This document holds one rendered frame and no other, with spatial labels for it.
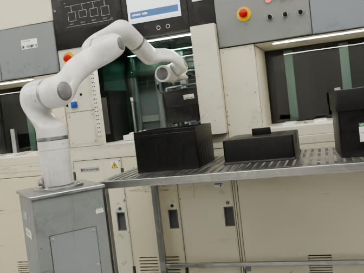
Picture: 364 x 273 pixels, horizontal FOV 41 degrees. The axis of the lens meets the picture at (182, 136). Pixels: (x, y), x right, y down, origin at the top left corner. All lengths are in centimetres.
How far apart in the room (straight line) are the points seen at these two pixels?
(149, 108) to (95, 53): 144
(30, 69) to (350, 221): 183
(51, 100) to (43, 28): 98
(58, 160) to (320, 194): 122
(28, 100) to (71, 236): 54
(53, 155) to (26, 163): 99
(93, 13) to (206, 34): 63
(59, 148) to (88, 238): 35
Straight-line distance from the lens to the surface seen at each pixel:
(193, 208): 248
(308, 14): 235
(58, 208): 182
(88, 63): 203
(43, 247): 183
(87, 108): 263
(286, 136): 194
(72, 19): 269
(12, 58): 286
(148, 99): 345
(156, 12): 251
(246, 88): 236
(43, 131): 188
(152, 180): 185
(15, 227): 297
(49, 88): 184
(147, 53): 234
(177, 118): 265
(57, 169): 188
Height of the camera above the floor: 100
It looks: 3 degrees down
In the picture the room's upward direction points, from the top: 7 degrees counter-clockwise
